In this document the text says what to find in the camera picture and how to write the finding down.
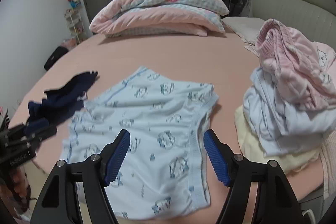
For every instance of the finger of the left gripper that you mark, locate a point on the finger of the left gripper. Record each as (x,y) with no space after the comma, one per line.
(36,137)
(34,125)

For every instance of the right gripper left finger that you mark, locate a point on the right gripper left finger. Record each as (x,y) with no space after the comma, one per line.
(112,156)

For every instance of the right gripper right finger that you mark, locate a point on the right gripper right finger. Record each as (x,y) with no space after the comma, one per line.
(220,156)

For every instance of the light blue pajama pants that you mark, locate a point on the light blue pajama pants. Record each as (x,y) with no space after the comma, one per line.
(164,172)

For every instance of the left hand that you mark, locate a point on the left hand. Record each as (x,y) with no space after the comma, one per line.
(14,184)

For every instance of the navy blue garment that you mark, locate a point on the navy blue garment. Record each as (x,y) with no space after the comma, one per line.
(61,104)

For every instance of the lavender white garment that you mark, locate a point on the lavender white garment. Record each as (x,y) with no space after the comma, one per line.
(279,125)

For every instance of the black bag on floor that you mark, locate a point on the black bag on floor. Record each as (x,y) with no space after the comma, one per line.
(55,56)

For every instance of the white shelf rack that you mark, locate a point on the white shelf rack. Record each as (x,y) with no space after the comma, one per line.
(75,25)

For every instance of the pink ribbed garment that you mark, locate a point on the pink ribbed garment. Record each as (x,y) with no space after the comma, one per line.
(304,71)

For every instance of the beige bed pillow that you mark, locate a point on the beige bed pillow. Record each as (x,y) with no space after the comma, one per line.
(246,28)

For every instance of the pink folded quilt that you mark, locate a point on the pink folded quilt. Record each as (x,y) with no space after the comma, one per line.
(143,17)

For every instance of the grey green padded headboard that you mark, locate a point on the grey green padded headboard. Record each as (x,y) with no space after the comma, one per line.
(314,18)

